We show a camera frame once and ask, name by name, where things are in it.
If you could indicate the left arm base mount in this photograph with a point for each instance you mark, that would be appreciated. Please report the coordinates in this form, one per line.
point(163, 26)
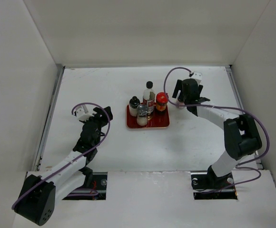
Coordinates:
point(93, 188)

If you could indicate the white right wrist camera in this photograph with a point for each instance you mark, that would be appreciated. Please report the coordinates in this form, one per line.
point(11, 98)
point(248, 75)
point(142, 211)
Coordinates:
point(197, 76)

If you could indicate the dark red sauce bottle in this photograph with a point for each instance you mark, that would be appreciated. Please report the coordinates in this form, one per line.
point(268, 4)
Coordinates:
point(149, 98)

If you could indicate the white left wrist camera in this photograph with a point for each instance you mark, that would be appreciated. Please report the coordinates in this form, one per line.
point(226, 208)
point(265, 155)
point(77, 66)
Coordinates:
point(81, 112)

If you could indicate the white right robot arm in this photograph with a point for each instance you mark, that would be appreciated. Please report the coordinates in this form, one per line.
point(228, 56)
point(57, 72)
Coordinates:
point(241, 136)

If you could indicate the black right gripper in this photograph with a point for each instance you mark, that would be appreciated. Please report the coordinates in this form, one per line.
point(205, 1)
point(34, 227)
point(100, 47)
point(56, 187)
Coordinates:
point(179, 87)

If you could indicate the red lid white jar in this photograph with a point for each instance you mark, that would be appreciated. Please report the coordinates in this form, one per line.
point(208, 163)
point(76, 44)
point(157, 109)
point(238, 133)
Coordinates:
point(161, 102)

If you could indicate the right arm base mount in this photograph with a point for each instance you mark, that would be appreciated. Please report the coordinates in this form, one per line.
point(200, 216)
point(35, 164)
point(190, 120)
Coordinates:
point(203, 189)

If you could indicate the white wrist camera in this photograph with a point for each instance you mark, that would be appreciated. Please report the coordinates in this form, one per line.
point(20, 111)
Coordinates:
point(197, 76)
point(81, 112)

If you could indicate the red lacquer tray gold rim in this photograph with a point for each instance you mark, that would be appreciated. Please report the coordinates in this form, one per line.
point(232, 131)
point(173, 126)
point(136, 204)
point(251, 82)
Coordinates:
point(158, 120)

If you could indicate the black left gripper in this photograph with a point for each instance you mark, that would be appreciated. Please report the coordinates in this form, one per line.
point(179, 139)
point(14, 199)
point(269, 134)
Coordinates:
point(103, 116)

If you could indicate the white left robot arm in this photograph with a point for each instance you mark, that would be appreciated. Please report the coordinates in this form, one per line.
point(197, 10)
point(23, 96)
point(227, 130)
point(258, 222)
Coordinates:
point(39, 194)

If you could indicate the black cap clear bottle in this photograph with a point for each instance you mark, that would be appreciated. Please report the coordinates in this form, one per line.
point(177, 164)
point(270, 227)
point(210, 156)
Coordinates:
point(133, 104)

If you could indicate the grey lid spice jar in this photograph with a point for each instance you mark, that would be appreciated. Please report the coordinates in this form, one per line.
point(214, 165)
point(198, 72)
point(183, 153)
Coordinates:
point(142, 115)

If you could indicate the white lid spice jar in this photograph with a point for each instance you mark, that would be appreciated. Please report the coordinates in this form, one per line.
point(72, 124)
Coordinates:
point(180, 103)

